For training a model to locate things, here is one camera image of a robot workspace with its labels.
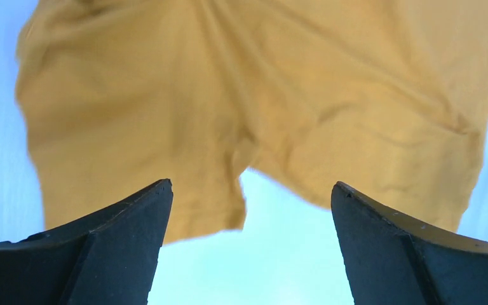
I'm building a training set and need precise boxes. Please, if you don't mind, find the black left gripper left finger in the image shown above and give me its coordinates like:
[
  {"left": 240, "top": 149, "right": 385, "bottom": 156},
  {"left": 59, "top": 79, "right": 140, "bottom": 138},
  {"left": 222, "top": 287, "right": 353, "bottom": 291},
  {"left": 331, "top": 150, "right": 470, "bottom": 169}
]
[{"left": 0, "top": 179, "right": 173, "bottom": 304}]

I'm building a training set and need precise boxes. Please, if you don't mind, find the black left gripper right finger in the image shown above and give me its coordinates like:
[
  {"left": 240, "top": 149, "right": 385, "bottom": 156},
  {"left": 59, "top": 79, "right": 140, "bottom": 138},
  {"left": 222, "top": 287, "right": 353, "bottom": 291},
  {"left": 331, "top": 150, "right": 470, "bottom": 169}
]
[{"left": 331, "top": 182, "right": 488, "bottom": 304}]

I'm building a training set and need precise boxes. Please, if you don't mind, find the yellow t-shirt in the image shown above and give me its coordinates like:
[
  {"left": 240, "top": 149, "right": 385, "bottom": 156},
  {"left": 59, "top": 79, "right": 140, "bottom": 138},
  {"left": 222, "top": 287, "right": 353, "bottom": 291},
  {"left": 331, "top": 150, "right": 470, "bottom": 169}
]
[{"left": 16, "top": 0, "right": 488, "bottom": 243}]

